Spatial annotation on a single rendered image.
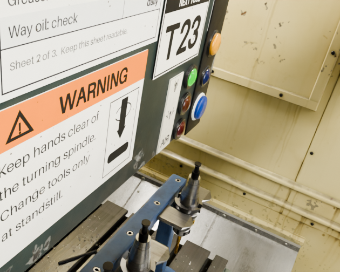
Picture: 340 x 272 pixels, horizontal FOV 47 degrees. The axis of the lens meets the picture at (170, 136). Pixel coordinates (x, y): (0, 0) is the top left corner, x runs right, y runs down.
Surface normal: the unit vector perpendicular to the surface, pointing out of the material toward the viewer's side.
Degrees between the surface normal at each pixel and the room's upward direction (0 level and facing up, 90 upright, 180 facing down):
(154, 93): 90
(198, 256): 0
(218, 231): 24
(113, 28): 90
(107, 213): 0
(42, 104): 90
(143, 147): 90
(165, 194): 0
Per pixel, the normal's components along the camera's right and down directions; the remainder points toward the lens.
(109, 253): 0.18, -0.85
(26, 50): 0.88, 0.37
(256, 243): -0.03, -0.62
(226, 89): -0.45, 0.39
